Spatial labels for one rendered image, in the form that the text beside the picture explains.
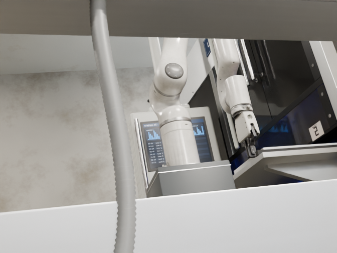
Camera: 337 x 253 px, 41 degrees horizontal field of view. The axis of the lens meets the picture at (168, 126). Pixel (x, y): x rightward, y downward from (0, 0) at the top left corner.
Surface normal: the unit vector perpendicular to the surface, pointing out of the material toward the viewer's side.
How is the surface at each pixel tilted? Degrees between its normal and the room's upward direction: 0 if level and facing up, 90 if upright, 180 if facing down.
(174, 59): 65
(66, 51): 180
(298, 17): 180
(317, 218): 90
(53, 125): 90
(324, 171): 90
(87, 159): 90
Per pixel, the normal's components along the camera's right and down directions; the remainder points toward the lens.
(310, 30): 0.18, 0.91
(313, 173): 0.28, -0.42
